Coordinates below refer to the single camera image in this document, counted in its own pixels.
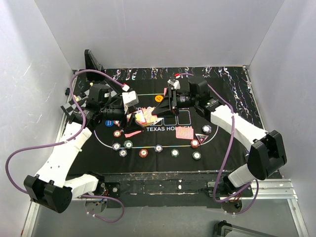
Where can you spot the dealt cards pile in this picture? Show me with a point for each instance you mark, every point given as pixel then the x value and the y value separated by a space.
pixel 184 132
pixel 127 135

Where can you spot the triangular dealer button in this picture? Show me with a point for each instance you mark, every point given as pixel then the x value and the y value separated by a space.
pixel 201 138

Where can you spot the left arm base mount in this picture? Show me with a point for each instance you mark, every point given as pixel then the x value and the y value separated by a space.
pixel 98 205

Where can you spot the black case corner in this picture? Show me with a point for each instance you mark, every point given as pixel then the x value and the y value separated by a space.
pixel 225 229

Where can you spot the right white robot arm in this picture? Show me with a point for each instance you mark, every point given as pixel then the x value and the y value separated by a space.
pixel 266 149

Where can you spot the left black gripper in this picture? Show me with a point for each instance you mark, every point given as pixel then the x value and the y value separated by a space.
pixel 131 125

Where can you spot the black card shoe stand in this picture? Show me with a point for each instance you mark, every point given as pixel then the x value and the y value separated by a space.
pixel 92 64

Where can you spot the green poker chip stack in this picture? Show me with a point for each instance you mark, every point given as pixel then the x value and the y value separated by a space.
pixel 175 153

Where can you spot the red poker chip stack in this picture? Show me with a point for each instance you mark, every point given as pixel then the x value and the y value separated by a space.
pixel 143 153

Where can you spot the blue small blind button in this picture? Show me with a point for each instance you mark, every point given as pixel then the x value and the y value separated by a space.
pixel 109 123

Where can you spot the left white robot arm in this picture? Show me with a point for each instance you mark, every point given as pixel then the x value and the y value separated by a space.
pixel 49 187

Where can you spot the yellow big blind button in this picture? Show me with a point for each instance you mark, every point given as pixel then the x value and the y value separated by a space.
pixel 158 98

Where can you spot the aluminium front rail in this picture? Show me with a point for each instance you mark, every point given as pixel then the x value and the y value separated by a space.
pixel 274 212

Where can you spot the red playing card deck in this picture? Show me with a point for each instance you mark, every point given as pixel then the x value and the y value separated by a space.
pixel 145 118

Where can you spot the black poker felt mat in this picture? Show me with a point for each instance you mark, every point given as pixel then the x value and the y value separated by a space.
pixel 170 145

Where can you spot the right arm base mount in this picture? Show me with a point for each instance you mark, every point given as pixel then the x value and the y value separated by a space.
pixel 230 199

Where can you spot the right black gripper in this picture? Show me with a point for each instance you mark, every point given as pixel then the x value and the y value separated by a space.
pixel 165 108

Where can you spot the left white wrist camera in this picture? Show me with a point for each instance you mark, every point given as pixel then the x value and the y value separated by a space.
pixel 130 98

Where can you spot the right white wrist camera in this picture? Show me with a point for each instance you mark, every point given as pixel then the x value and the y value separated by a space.
pixel 174 84

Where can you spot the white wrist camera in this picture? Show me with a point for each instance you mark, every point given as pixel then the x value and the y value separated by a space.
pixel 130 98
pixel 174 84

